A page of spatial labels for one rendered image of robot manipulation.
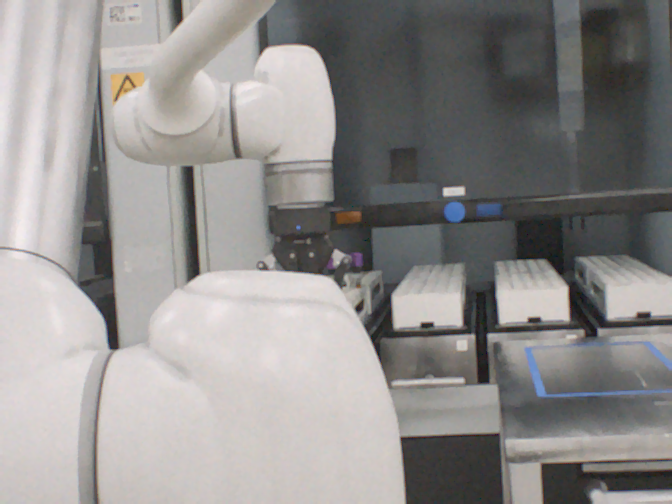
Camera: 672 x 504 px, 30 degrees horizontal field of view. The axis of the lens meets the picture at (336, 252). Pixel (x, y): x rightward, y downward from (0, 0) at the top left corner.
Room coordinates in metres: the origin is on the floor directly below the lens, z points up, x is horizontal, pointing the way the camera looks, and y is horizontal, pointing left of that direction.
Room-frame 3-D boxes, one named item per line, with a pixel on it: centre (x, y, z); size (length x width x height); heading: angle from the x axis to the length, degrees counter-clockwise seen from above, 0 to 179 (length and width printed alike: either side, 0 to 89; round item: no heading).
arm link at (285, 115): (1.67, 0.06, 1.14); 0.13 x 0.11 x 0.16; 88
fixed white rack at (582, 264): (2.22, -0.48, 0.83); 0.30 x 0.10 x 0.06; 173
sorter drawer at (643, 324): (2.05, -0.46, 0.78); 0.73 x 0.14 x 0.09; 173
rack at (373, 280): (2.18, -0.02, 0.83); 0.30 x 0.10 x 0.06; 173
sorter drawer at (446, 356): (2.08, -0.16, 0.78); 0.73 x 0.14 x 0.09; 173
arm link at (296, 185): (1.67, 0.04, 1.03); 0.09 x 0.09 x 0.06
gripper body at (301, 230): (1.67, 0.04, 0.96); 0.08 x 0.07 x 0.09; 83
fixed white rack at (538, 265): (2.24, -0.33, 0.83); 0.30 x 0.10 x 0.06; 173
